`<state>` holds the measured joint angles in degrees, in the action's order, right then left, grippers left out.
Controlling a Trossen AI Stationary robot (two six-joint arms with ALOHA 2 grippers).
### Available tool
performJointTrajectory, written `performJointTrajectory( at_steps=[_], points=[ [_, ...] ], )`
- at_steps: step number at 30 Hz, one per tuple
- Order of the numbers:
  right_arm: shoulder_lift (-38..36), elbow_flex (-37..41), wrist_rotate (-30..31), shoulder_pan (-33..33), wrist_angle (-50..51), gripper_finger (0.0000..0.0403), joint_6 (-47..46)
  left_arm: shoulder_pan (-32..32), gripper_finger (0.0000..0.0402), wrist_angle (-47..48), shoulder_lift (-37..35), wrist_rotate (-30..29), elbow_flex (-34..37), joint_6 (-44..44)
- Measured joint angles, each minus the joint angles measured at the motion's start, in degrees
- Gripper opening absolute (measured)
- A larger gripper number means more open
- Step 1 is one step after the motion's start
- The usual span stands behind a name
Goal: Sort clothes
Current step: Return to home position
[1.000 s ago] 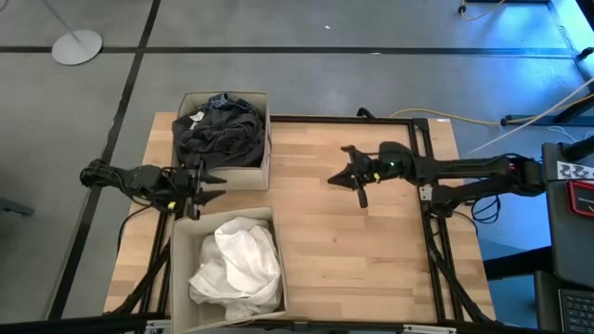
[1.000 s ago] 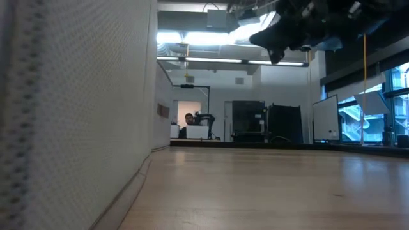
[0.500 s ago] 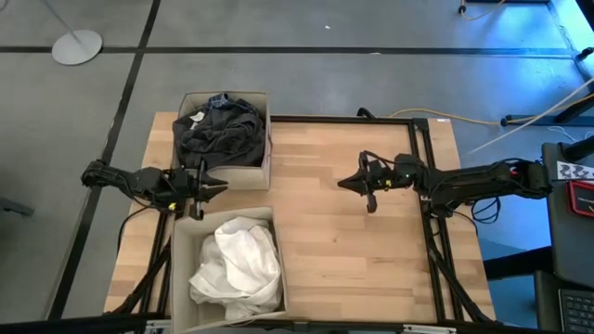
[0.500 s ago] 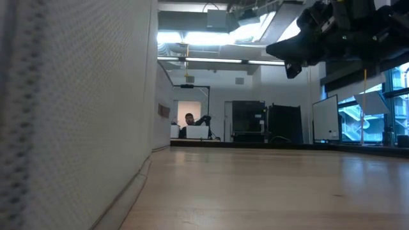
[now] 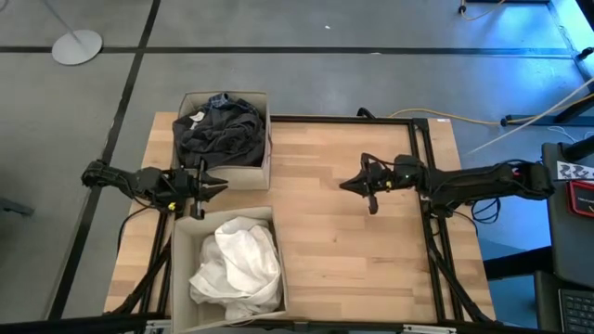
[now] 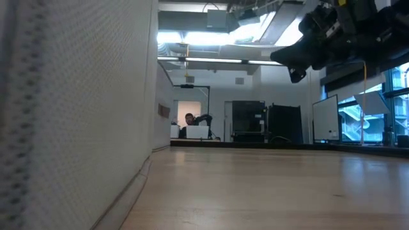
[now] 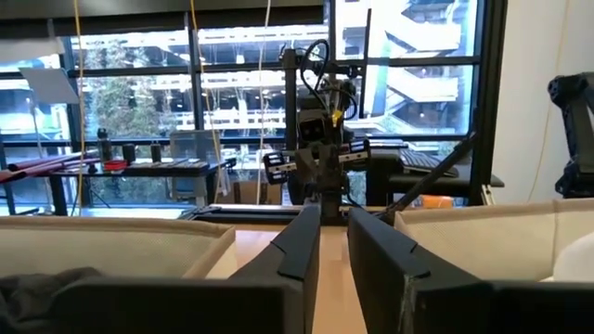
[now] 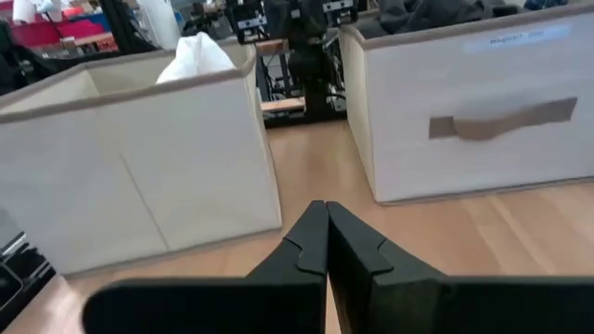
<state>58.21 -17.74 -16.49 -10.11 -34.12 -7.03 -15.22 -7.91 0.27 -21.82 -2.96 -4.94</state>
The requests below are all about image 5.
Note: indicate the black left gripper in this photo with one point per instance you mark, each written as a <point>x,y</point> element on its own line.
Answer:
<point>183,185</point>

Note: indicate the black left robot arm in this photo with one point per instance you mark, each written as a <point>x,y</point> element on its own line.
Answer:
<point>111,176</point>

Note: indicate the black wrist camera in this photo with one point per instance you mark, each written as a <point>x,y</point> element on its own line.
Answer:
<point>149,178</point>
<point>408,167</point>

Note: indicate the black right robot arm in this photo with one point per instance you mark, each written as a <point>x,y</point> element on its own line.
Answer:
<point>478,183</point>

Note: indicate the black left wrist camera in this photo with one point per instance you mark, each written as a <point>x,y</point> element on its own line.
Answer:
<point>149,178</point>

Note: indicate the red black device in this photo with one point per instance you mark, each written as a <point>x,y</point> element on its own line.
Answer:
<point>582,199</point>

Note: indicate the cream white garment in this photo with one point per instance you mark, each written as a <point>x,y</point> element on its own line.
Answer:
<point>206,273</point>

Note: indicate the black floor bar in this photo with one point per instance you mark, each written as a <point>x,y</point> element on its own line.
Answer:
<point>529,120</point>

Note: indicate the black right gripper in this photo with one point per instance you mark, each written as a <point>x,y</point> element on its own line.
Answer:
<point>380,178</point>

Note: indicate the black aluminium table frame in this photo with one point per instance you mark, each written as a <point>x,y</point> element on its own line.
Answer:
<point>343,119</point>

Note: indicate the dark grey garment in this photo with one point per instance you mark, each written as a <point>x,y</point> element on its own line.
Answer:
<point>223,139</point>

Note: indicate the blue plaid garment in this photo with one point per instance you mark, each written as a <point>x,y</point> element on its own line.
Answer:
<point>223,99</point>

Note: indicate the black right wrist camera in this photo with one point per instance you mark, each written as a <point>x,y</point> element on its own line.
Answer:
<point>408,167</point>

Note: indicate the round base floor stand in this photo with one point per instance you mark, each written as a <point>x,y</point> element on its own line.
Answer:
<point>76,46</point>

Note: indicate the black crossbar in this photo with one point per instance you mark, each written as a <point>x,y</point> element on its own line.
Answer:
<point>69,325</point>

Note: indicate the white marker paper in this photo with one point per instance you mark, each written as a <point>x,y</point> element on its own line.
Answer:
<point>575,171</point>

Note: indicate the grey flat object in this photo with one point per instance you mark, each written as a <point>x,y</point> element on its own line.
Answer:
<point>14,206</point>

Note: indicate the black keyboard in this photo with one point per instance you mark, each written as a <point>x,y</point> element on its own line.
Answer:
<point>577,311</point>

